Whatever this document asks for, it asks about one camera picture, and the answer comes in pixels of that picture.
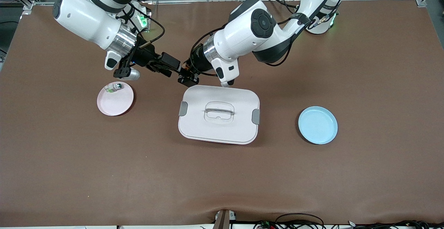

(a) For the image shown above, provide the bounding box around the pink round plate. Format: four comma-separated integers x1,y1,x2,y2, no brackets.
97,82,134,117

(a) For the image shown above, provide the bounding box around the white lidded lunch box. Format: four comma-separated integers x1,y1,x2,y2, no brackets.
178,85,261,145

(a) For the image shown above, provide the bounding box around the light blue round plate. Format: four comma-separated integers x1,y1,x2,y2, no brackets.
298,106,338,145

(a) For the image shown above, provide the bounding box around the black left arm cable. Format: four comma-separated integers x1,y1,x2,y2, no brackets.
189,23,230,77

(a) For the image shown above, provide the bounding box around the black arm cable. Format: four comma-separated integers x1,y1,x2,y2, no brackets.
120,2,166,49
189,23,230,77

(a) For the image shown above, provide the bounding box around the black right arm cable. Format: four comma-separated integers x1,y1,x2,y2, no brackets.
120,2,166,49

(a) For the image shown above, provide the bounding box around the green and white switch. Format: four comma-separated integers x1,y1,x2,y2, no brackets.
106,82,124,94

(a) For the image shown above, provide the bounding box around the metal table clamp bracket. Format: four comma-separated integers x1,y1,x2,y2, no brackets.
213,209,237,229

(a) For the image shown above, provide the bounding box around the black looped cable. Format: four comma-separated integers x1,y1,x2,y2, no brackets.
275,213,325,229

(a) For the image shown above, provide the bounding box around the black cable bundle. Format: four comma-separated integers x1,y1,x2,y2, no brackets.
347,220,444,229

